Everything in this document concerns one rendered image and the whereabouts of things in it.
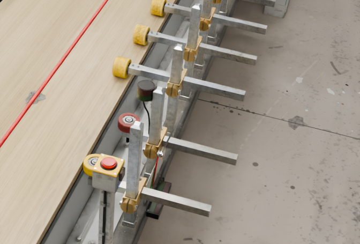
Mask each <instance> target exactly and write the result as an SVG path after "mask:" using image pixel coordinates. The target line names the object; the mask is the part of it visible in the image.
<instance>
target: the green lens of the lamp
mask: <svg viewBox="0 0 360 244"><path fill-rule="evenodd" d="M152 97H153V95H150V96H142V95H140V94H139V93H138V92H137V98H138V99H139V100H140V101H145V102H147V101H151V100H152Z"/></svg>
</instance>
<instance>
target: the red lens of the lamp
mask: <svg viewBox="0 0 360 244"><path fill-rule="evenodd" d="M149 81H150V80H149ZM150 82H151V81H150ZM138 84H139V83H138ZM138 84H137V92H138V93H139V94H141V95H144V96H149V95H152V94H153V91H154V89H155V84H154V88H153V89H152V90H148V91H147V90H142V89H140V88H139V87H138Z"/></svg>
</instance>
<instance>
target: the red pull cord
mask: <svg viewBox="0 0 360 244"><path fill-rule="evenodd" d="M107 1H108V0H104V1H103V3H102V4H101V5H100V7H99V8H98V9H97V11H96V12H95V13H94V15H93V16H92V18H91V19H90V20H89V22H88V23H87V24H86V26H85V27H84V28H83V30H82V31H81V32H80V34H79V35H78V36H77V38H76V39H75V40H74V42H73V43H72V45H71V46H70V47H69V49H68V50H67V51H66V53H65V54H64V55H63V57H62V58H61V59H60V61H59V62H58V63H57V65H56V66H55V67H54V69H53V70H52V72H51V73H50V74H49V76H48V77H47V78H46V80H45V81H44V82H43V84H42V85H41V86H40V88H39V89H38V90H37V92H36V93H35V94H34V96H33V97H32V98H31V100H30V101H29V103H28V104H27V105H26V107H25V108H24V109H23V110H22V112H21V113H20V115H19V116H18V117H17V119H16V120H15V121H14V123H13V124H12V126H10V128H9V130H8V131H7V132H6V134H5V135H4V136H3V138H2V139H1V140H0V148H1V146H2V145H3V144H4V142H5V141H6V140H7V138H8V137H9V135H10V134H11V132H12V131H13V130H14V128H15V127H16V126H17V124H18V123H19V122H20V120H21V119H22V118H23V116H24V115H25V114H26V112H27V111H28V110H29V108H30V106H31V105H32V104H33V102H34V101H35V100H36V98H37V97H38V96H39V94H40V93H41V92H42V90H43V89H44V88H45V86H46V85H47V83H48V82H49V81H50V80H51V78H52V76H53V75H54V74H55V72H56V71H57V70H58V68H59V67H60V66H61V64H62V63H63V62H64V60H65V59H66V58H67V56H68V55H69V53H70V52H71V50H72V49H73V48H74V47H75V45H76V44H77V42H78V41H79V40H80V38H81V37H82V36H83V34H84V33H85V32H86V30H87V29H88V28H89V26H90V25H91V23H92V22H93V20H94V19H95V18H96V16H97V15H98V14H99V12H100V11H101V10H102V8H103V7H104V6H105V4H106V3H107Z"/></svg>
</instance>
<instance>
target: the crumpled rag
mask: <svg viewBox="0 0 360 244"><path fill-rule="evenodd" d="M36 92H37V91H36V90H33V91H31V92H29V93H28V95H27V98H26V99H25V103H27V104H28V103H29V101H30V100H31V98H32V97H33V96H34V94H35V93H36ZM44 99H46V95H45V94H42V93H40V94H39V96H38V97H37V98H36V100H35V101H34V102H33V104H37V103H38V102H39V101H41V100H44Z"/></svg>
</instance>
